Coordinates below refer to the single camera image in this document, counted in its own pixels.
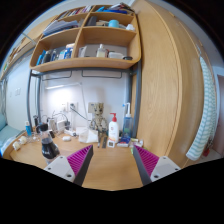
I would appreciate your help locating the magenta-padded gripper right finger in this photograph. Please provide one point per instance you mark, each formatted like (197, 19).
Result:
(165, 166)

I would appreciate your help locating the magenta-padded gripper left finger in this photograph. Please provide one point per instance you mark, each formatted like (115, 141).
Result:
(58, 166)

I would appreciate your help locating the cola bottle with black cap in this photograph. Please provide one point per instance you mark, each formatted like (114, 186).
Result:
(49, 148)

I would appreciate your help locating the small white oval case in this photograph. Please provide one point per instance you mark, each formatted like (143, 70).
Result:
(66, 138)

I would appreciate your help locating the white power adapter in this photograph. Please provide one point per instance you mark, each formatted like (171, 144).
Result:
(60, 125)

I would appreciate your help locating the white tissue pack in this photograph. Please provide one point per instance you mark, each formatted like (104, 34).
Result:
(87, 135)

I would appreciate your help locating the white tape roll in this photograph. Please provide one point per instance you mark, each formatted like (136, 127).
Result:
(16, 145)
(23, 140)

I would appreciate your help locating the blue tube bottle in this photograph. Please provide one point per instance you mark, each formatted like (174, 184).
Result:
(28, 129)

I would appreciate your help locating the small blue box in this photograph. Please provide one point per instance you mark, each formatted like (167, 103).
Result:
(123, 141)

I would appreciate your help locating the black electric shaver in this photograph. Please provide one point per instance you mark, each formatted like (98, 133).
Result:
(36, 121)

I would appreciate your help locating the clear pump bottle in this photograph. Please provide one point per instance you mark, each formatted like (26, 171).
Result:
(127, 125)

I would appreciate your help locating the striped white-green towel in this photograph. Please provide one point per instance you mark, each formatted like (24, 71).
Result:
(205, 126)

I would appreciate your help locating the small white digital display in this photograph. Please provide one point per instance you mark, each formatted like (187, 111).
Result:
(111, 143)

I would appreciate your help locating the teal sofa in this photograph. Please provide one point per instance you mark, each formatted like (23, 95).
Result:
(6, 131)

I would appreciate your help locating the white lotion bottle, red pump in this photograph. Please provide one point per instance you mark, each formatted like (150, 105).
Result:
(113, 130)

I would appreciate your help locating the white desk lamp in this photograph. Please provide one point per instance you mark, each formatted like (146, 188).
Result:
(63, 86)

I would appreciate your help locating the wooden wardrobe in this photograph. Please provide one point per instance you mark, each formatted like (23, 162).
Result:
(160, 83)

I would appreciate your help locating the wooden shelf unit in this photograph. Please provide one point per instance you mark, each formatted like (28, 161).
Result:
(86, 61)

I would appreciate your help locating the grey metal frame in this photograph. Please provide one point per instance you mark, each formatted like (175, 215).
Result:
(137, 100)

